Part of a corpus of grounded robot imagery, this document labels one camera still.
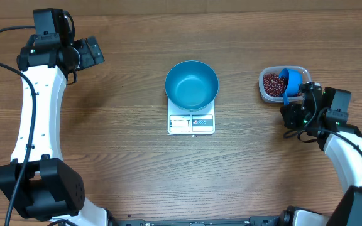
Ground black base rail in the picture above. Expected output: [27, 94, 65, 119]
[109, 216, 279, 226]

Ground clear plastic container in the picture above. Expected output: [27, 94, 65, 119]
[258, 65, 312, 104]

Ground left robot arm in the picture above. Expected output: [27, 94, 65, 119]
[0, 8, 115, 225]

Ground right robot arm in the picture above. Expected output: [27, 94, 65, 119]
[273, 82, 362, 225]

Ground red beans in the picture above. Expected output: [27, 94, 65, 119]
[263, 73, 287, 97]

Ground blue plastic scoop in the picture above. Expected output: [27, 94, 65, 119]
[278, 68, 302, 105]

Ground white digital kitchen scale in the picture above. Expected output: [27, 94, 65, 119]
[167, 99, 216, 136]

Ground blue bowl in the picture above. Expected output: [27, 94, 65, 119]
[165, 60, 219, 111]

